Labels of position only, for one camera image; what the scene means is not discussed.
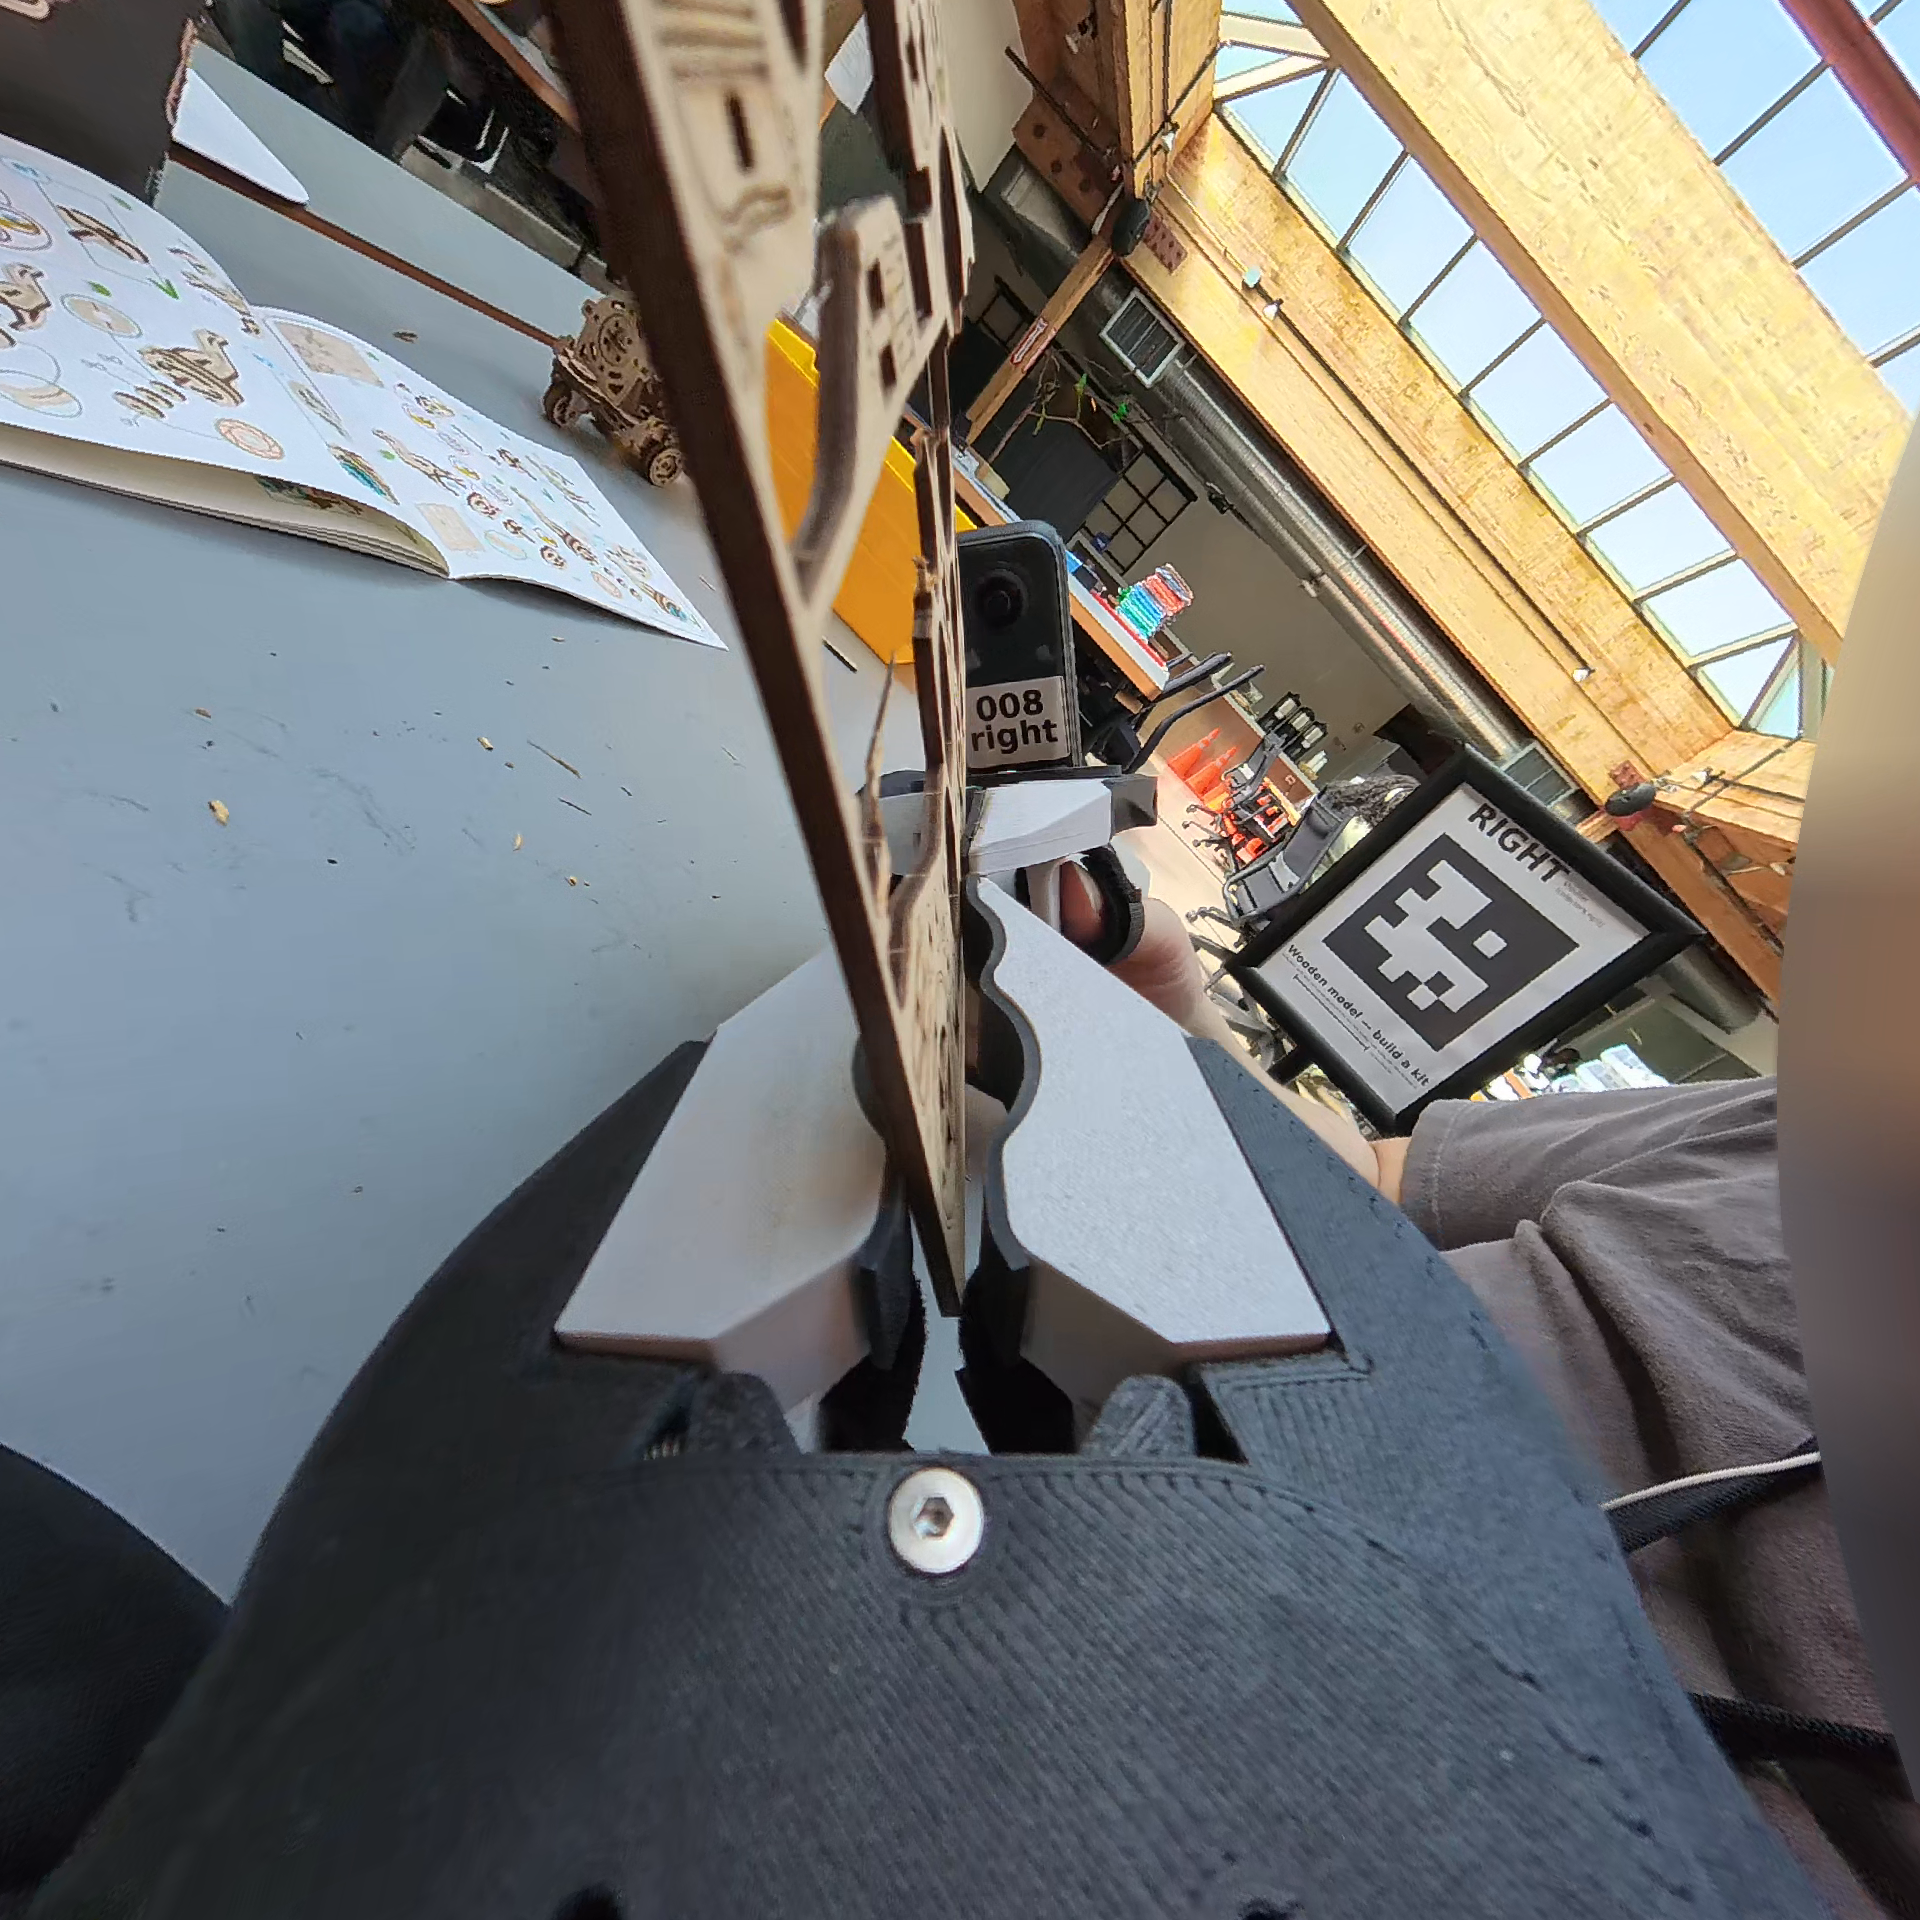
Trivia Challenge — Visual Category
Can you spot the small wooden vehicle model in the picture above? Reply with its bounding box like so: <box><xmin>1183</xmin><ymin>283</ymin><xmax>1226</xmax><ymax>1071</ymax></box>
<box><xmin>541</xmin><ymin>288</ymin><xmax>693</xmax><ymax>488</ymax></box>

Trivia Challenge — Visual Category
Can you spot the black textured wrist rest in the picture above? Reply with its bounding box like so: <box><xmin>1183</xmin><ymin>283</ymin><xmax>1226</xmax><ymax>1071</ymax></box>
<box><xmin>0</xmin><ymin>1437</ymin><xmax>230</xmax><ymax>1915</ymax></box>

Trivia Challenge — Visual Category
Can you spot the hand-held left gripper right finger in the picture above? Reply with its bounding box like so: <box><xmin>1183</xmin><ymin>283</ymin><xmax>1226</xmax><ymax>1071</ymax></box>
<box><xmin>965</xmin><ymin>874</ymin><xmax>1338</xmax><ymax>1453</ymax></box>

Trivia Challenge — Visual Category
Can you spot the framed right marker sign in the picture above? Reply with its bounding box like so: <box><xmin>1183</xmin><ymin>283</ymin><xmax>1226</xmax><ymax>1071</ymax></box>
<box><xmin>1230</xmin><ymin>751</ymin><xmax>1708</xmax><ymax>1138</ymax></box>

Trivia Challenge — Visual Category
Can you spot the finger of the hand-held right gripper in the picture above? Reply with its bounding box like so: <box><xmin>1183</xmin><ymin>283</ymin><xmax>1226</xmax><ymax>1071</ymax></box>
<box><xmin>966</xmin><ymin>781</ymin><xmax>1123</xmax><ymax>876</ymax></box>
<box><xmin>874</xmin><ymin>783</ymin><xmax>951</xmax><ymax>903</ymax></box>

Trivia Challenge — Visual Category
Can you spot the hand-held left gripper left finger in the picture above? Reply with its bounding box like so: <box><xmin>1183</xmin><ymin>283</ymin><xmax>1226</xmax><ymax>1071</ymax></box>
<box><xmin>555</xmin><ymin>949</ymin><xmax>920</xmax><ymax>1453</ymax></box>

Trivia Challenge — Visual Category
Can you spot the laser-cut wooden parts sheet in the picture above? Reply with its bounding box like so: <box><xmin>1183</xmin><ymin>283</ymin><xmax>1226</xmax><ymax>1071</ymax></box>
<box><xmin>546</xmin><ymin>0</ymin><xmax>993</xmax><ymax>1315</ymax></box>

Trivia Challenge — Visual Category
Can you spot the person's right hand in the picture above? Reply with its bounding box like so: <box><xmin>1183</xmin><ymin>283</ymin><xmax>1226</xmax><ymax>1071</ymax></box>
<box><xmin>1054</xmin><ymin>862</ymin><xmax>1251</xmax><ymax>1041</ymax></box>

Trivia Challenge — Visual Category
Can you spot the white instruction booklet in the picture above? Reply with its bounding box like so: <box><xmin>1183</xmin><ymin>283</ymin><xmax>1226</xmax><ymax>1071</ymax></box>
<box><xmin>0</xmin><ymin>132</ymin><xmax>733</xmax><ymax>652</ymax></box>

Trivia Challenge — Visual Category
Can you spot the person's right forearm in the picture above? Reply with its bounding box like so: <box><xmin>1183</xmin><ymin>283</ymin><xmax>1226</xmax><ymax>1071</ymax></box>
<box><xmin>1201</xmin><ymin>1035</ymin><xmax>1416</xmax><ymax>1202</ymax></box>

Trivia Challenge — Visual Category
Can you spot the thin white cable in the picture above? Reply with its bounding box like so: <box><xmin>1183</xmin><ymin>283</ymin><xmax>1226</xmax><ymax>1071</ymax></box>
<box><xmin>1598</xmin><ymin>1445</ymin><xmax>1825</xmax><ymax>1512</ymax></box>

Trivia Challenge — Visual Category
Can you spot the yellow plastic bin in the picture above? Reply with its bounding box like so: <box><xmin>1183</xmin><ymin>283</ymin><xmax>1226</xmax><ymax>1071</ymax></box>
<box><xmin>762</xmin><ymin>319</ymin><xmax>944</xmax><ymax>672</ymax></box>

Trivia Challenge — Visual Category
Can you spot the black strap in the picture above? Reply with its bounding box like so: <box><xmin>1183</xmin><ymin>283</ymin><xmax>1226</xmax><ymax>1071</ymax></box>
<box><xmin>1605</xmin><ymin>1476</ymin><xmax>1920</xmax><ymax>1764</ymax></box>

